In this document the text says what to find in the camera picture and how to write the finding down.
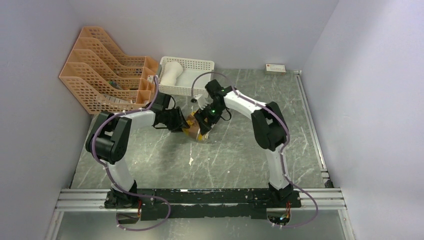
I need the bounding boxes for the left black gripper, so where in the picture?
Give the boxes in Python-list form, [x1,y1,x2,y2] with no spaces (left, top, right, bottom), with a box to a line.
[163,107,191,134]

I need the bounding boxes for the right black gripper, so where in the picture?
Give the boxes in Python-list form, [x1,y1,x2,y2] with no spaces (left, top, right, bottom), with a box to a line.
[194,102,225,135]

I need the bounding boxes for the brown yellow towel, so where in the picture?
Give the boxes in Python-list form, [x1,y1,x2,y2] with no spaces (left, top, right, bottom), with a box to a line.
[182,111,209,142]

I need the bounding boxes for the cream white towel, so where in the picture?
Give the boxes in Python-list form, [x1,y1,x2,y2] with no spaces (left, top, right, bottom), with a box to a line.
[160,61,184,86]

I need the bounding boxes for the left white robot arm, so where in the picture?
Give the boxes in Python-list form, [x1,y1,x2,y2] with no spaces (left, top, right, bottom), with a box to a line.
[85,92,189,208]

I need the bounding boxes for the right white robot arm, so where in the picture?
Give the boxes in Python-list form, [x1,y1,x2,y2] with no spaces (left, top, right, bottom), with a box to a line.
[194,79,294,207]

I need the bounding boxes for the white plastic basket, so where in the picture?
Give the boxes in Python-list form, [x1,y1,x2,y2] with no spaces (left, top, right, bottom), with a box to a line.
[157,56,215,97]

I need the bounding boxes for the small white red box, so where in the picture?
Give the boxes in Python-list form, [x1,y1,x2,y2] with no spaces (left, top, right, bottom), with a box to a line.
[265,63,287,76]

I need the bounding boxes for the orange plastic file organizer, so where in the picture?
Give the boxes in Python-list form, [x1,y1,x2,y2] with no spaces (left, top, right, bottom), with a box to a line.
[59,26,159,115]

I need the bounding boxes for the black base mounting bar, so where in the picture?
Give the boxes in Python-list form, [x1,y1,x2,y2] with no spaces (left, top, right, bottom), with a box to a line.
[103,188,302,221]

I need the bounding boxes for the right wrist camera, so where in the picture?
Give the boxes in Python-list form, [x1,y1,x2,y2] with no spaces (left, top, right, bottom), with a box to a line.
[191,94,209,110]

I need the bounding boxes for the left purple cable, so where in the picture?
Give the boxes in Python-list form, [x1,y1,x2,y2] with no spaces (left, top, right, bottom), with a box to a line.
[91,75,172,232]

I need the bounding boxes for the purple cable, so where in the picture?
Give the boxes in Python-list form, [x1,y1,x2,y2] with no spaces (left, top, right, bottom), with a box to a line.
[91,75,172,232]
[190,71,320,229]

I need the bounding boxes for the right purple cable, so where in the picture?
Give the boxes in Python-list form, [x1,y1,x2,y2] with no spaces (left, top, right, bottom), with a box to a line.
[190,71,320,229]

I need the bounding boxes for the aluminium frame rail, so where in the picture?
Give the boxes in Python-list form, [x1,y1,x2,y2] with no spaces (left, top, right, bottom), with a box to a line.
[44,69,355,240]

